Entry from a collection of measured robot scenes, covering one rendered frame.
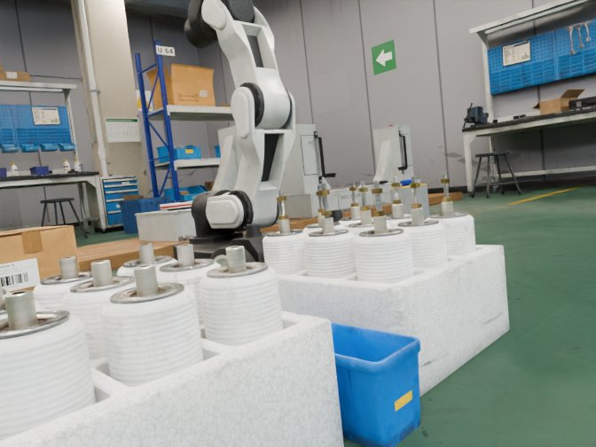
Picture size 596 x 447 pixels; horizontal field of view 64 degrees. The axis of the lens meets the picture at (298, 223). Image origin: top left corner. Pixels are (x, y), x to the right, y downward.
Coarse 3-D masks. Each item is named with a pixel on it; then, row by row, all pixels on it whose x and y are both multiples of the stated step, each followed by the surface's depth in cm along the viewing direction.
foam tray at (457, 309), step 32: (448, 256) 91; (480, 256) 89; (288, 288) 86; (320, 288) 81; (352, 288) 76; (384, 288) 72; (416, 288) 73; (448, 288) 80; (480, 288) 89; (352, 320) 77; (384, 320) 72; (416, 320) 73; (448, 320) 80; (480, 320) 88; (448, 352) 80
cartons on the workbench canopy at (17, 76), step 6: (0, 66) 544; (0, 72) 543; (6, 72) 550; (12, 72) 553; (18, 72) 556; (24, 72) 560; (0, 78) 543; (6, 78) 550; (12, 78) 553; (18, 78) 556; (24, 78) 560
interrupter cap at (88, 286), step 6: (120, 276) 62; (126, 276) 61; (132, 276) 61; (84, 282) 60; (90, 282) 60; (114, 282) 60; (120, 282) 57; (126, 282) 57; (132, 282) 58; (72, 288) 56; (78, 288) 57; (84, 288) 56; (90, 288) 55; (96, 288) 55; (102, 288) 55; (108, 288) 55
